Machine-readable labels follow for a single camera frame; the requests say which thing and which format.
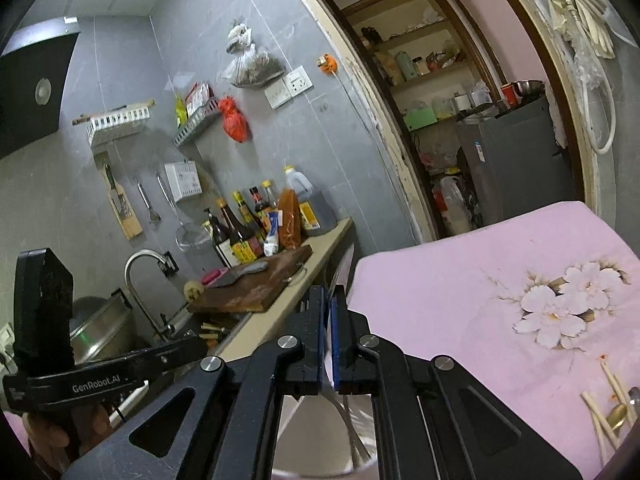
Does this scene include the hanging bag of dried goods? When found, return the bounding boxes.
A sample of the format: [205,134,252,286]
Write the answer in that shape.
[222,23,285,88]

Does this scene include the wooden cutting board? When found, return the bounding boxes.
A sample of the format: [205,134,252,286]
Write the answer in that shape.
[188,245,314,313]

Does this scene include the hanging wire strainer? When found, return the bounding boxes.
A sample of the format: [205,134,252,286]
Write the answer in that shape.
[155,172,210,252]

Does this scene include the large oil jug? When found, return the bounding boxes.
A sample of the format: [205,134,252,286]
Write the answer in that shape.
[284,166,337,236]

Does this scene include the white box on wall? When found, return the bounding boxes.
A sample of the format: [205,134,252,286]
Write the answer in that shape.
[164,160,203,202]

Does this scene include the grey wall shelf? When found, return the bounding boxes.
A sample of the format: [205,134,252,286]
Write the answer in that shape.
[172,98,221,148]

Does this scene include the steel pot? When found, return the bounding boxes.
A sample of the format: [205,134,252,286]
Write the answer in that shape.
[70,289,137,365]

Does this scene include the chrome faucet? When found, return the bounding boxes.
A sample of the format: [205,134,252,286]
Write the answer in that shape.
[124,248,179,342]

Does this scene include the dark soy sauce bottle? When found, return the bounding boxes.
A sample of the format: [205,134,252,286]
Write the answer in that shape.
[217,198,264,263]

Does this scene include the cleaver knife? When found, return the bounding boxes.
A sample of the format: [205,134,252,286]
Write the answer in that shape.
[207,261,268,288]

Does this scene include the grey mini fridge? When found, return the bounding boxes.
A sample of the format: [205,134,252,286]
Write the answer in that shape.
[456,96,578,224]

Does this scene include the black range hood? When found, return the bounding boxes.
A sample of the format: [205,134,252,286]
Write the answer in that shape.
[0,16,80,157]

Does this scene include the red plastic bag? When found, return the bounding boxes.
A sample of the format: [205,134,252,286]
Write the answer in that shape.
[218,96,250,143]

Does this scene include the wooden chopstick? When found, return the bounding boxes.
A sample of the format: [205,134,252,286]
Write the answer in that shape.
[600,359,637,427]
[580,391,620,466]

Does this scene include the gold spoon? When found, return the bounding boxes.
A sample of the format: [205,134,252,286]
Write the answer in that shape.
[605,403,627,434]

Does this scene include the white hose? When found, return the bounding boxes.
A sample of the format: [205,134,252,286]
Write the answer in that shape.
[579,49,618,156]

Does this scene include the orange wall hook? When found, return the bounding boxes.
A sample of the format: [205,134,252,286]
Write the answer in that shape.
[317,53,338,76]

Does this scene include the hanging rubber gloves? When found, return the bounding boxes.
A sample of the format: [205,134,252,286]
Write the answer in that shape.
[548,0,615,60]

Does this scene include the orange snack bag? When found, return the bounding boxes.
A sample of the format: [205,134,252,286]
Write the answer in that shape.
[278,188,302,250]

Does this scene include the white wall basket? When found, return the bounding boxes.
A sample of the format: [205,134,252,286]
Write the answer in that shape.
[72,99,155,148]

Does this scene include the wooden knife holder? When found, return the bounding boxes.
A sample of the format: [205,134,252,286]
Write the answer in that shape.
[93,152,143,240]

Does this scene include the person's left hand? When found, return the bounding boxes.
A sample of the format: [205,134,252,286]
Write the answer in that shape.
[22,404,114,479]

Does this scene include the pink floral tablecloth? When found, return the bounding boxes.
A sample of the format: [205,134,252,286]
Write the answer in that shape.
[348,202,639,479]

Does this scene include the white wall socket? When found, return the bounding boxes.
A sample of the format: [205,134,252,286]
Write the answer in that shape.
[264,66,314,110]

